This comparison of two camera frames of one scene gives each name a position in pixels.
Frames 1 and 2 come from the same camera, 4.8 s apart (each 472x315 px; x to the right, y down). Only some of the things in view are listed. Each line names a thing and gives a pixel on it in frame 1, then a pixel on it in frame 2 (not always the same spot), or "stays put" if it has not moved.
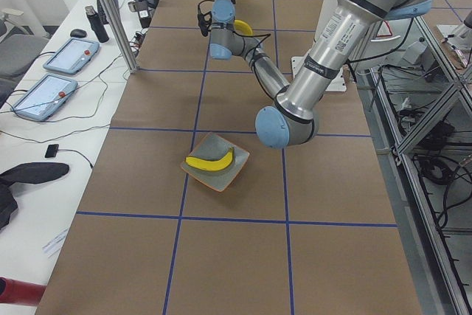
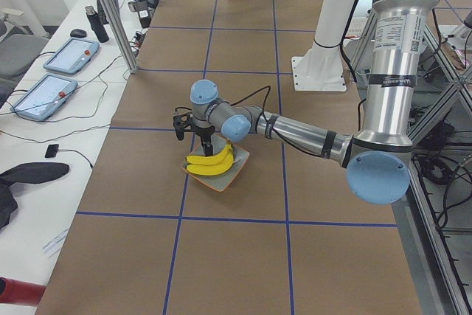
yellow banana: x=242 y=28 → x=204 y=160
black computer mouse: x=78 y=33 stays put
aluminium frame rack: x=418 y=107 stays put
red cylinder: x=20 y=293 stays put
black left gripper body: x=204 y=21 → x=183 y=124
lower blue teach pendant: x=46 y=97 stays put
